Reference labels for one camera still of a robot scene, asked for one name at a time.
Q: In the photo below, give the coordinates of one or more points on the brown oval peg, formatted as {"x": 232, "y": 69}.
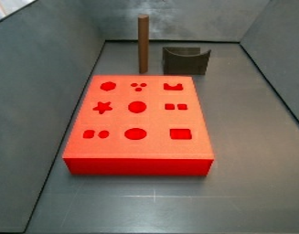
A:
{"x": 143, "y": 42}

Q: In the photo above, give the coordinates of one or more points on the red shape-sorting board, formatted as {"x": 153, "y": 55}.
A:
{"x": 141, "y": 127}

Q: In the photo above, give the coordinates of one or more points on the dark grey curved holder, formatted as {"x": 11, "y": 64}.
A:
{"x": 185, "y": 61}

